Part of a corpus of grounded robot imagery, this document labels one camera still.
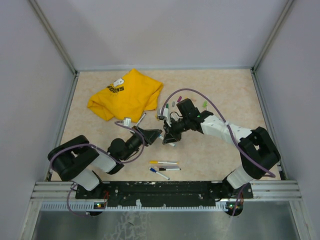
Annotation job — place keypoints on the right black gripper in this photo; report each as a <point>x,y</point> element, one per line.
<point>170,135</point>

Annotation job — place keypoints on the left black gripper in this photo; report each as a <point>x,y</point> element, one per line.
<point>150,135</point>

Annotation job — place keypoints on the cyan cap marker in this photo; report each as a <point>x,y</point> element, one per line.
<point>166,141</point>

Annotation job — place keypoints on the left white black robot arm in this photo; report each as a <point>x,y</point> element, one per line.
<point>72,159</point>

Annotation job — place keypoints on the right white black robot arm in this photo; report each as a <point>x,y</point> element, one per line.
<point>258,152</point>

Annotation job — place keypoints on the navy cap white marker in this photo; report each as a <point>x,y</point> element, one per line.
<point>141,118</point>

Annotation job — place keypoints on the blue cap whiteboard marker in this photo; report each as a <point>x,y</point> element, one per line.
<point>159,173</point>

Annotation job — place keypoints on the black cap marker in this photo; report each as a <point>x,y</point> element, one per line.
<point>162,169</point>

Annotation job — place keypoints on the yellow printed t-shirt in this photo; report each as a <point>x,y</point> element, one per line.
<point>127,97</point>

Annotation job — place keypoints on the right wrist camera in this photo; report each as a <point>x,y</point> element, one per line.
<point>164,115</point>

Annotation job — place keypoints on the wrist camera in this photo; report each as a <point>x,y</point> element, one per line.
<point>127,122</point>
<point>164,115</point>

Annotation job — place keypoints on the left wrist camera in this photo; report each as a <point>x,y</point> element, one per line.
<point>127,122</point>

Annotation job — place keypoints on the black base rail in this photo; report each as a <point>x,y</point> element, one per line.
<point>166,195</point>

